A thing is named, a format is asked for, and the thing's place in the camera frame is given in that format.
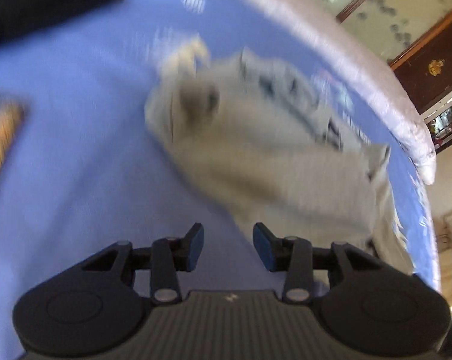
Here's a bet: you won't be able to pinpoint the grey sweatpants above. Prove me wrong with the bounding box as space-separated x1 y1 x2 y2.
145 39 414 274

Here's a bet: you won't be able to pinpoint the blue patterned bed cover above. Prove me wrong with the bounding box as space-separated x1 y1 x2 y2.
0 0 440 359

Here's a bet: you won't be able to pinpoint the lilac floral quilt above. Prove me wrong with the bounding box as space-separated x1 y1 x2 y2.
247 0 436 185

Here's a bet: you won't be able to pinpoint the wooden frosted glass wardrobe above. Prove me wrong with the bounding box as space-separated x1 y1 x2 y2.
316 0 452 69

